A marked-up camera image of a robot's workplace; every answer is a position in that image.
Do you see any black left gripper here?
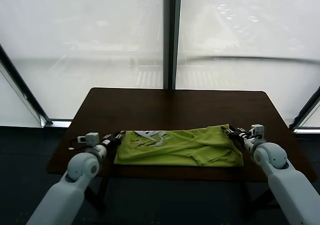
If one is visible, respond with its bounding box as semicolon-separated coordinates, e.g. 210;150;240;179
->
101;131;127;150

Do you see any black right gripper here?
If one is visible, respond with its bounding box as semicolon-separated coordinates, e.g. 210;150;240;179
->
221;125;252;143

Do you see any green printed t-shirt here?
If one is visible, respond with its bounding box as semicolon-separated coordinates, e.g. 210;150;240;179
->
113;123;245;167

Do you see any dark vertical window mullion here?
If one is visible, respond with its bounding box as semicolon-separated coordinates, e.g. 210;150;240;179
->
162;0;182;90

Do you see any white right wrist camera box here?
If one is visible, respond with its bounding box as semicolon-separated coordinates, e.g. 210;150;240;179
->
249;124;265;143

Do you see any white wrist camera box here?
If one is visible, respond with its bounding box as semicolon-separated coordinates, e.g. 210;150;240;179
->
249;124;265;143
76;132;101;150

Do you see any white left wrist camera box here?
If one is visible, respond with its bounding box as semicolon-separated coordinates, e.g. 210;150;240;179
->
76;132;101;150

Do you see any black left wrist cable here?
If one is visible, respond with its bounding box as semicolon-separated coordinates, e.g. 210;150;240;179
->
67;139;88;151

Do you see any black table leg frame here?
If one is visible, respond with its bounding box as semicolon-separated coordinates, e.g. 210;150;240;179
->
83;176;111;214
239;181;278;211

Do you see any slanted dark window frame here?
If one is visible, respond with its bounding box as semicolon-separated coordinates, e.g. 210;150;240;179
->
288;86;320;134
0;43;73;129

